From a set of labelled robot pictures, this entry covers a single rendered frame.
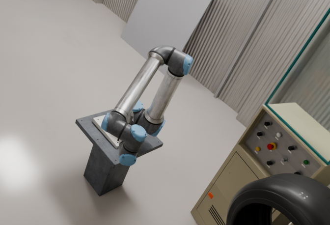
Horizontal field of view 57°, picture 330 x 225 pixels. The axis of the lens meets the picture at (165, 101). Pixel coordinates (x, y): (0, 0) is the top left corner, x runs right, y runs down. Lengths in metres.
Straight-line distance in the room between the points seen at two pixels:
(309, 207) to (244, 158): 1.08
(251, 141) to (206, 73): 2.58
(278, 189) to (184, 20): 3.50
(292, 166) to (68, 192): 1.72
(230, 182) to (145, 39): 3.05
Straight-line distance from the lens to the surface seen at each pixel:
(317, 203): 1.37
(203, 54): 4.78
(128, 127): 1.56
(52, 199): 2.66
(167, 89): 1.95
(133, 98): 1.64
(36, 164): 2.86
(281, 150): 2.20
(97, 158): 2.55
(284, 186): 1.38
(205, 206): 2.76
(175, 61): 1.82
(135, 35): 5.07
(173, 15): 4.67
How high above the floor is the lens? 2.18
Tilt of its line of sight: 32 degrees down
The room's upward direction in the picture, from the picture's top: 24 degrees clockwise
